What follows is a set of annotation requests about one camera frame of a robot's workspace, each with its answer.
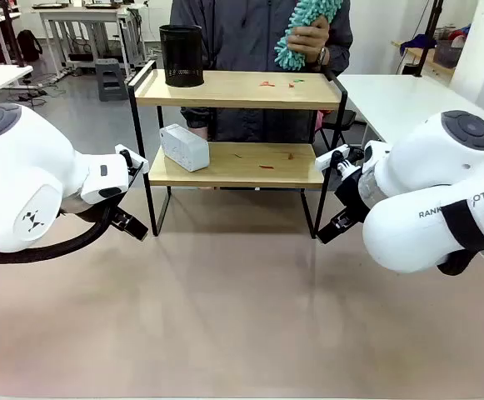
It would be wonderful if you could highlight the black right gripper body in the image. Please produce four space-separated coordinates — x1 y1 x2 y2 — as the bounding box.
334 160 377 228

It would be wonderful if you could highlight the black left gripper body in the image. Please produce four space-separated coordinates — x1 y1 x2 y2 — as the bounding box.
107 161 149 219

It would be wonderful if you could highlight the white rectangular box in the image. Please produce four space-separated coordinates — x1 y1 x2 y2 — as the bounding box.
158 122 212 173

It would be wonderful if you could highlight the teal chenille duster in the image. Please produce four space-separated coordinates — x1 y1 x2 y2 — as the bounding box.
272 0 345 72

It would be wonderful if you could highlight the person's left forearm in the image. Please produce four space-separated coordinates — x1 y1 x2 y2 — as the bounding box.
321 0 354 73

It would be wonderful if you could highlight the person's left hand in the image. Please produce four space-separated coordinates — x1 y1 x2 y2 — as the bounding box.
286 17 332 64

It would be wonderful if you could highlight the black chair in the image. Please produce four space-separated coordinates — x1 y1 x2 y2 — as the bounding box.
319 109 357 152

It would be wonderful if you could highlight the large white table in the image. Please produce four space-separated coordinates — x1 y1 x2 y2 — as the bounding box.
334 73 484 145

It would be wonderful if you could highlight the grey plastic step stool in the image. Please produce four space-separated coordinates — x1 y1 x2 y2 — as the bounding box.
94 57 130 103

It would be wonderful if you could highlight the wooden side desk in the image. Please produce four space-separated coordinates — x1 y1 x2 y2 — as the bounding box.
390 38 464 77

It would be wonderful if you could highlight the blue cloth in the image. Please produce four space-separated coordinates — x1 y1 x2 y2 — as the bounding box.
398 32 439 56

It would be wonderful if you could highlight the black mesh pen holder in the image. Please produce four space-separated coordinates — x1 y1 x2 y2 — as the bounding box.
158 23 206 89

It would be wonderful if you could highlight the grey storage bin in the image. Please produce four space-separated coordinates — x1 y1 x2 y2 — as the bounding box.
432 37 466 68

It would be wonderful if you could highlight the black backpack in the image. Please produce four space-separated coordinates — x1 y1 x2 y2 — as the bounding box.
16 28 44 64

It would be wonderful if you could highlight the red bundle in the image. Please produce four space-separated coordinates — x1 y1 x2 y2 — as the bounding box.
448 25 471 43

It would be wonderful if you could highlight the person in dark jacket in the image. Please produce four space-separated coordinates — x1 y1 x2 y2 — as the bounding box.
168 0 354 145

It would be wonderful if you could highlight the white desk with metal legs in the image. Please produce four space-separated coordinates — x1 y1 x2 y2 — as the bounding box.
30 1 147 78

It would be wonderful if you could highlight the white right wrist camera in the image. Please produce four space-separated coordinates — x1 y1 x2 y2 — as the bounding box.
314 144 350 173

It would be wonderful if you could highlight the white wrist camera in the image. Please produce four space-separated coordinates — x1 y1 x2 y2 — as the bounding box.
114 143 150 177
314 144 350 173

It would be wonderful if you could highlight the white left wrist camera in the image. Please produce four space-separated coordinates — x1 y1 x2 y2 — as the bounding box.
114 143 150 177

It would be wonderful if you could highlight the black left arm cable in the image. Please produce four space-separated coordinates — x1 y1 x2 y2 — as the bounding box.
0 202 116 265

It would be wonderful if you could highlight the black strap on right arm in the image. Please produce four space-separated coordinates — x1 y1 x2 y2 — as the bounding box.
436 198 484 277

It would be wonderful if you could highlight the two-tier wooden shelf black frame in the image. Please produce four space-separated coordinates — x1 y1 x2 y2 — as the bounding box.
127 59 348 241

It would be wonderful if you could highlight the black camera stand pole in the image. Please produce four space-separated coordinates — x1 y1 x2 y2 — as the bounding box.
0 0 27 68
412 0 446 79

